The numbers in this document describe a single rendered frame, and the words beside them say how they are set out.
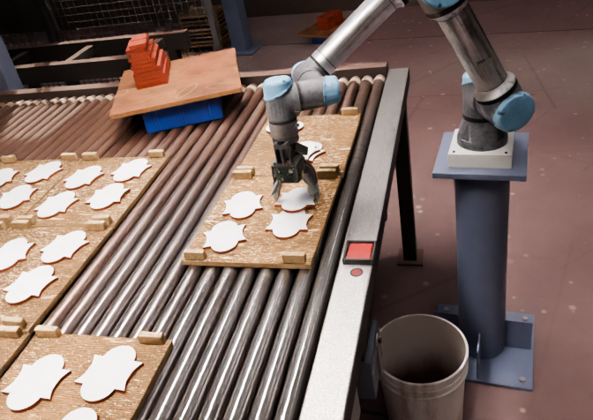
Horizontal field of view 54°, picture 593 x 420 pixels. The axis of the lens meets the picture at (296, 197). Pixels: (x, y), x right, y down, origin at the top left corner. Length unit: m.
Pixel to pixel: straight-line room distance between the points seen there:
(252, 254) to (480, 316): 1.04
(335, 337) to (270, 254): 0.32
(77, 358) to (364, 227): 0.76
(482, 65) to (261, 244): 0.73
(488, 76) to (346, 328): 0.76
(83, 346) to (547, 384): 1.63
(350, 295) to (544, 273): 1.58
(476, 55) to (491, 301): 0.96
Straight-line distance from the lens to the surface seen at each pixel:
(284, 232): 1.54
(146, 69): 2.45
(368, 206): 1.63
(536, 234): 3.04
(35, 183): 2.23
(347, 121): 2.07
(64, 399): 1.34
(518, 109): 1.69
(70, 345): 1.46
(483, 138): 1.84
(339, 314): 1.32
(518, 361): 2.43
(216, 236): 1.58
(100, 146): 2.42
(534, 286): 2.75
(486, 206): 1.95
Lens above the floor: 1.83
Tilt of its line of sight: 32 degrees down
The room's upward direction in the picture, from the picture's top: 11 degrees counter-clockwise
